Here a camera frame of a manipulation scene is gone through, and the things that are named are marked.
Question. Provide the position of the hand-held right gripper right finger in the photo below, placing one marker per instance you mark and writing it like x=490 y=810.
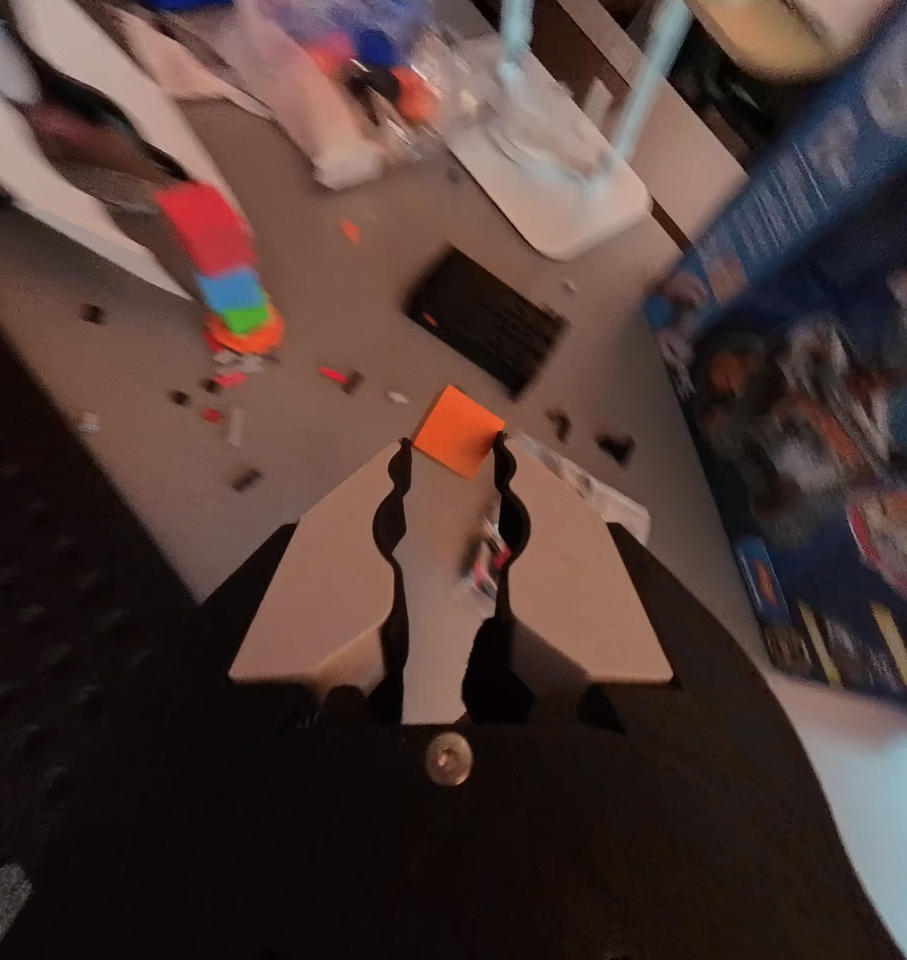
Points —
x=588 y=600

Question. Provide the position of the black perforated pad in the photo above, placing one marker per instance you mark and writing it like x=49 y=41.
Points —
x=48 y=600

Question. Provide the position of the white label parts bag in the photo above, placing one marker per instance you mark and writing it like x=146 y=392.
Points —
x=333 y=127

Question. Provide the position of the grey axle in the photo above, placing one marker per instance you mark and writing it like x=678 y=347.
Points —
x=235 y=427

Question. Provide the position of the black perforated building plate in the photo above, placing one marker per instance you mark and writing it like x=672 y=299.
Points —
x=491 y=322

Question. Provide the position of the orange foam cube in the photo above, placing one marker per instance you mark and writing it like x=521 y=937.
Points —
x=459 y=433

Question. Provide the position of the black double connector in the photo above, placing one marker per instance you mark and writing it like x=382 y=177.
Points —
x=247 y=480

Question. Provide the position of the small red pin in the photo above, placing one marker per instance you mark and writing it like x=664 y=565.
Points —
x=333 y=373
x=230 y=379

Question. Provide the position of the red round stud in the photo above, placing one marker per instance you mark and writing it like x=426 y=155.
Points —
x=213 y=416

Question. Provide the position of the small orange bush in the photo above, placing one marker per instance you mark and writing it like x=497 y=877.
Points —
x=351 y=232

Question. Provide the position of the clear plastic parts bag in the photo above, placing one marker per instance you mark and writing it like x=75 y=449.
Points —
x=611 y=502

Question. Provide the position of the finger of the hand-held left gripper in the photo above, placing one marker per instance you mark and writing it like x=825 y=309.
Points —
x=116 y=82
x=33 y=172

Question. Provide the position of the blue foam cube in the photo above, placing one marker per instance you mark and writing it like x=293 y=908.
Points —
x=232 y=291

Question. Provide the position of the white booklet stand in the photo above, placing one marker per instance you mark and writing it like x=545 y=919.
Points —
x=566 y=195

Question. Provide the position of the black bush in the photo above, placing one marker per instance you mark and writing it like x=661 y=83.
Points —
x=210 y=386
x=177 y=398
x=92 y=313

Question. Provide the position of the green foam cube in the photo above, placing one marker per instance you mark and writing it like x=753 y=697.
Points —
x=245 y=319

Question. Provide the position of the blue robot kit box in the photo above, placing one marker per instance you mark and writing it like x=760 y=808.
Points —
x=798 y=412

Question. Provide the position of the orange gear wheel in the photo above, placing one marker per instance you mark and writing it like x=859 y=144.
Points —
x=262 y=339

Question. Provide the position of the small black pin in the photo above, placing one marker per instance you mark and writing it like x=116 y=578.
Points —
x=558 y=424
x=352 y=382

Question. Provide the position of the red foam cube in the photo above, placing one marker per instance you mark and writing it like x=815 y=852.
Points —
x=206 y=229

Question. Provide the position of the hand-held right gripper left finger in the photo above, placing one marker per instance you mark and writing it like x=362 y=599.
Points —
x=318 y=600

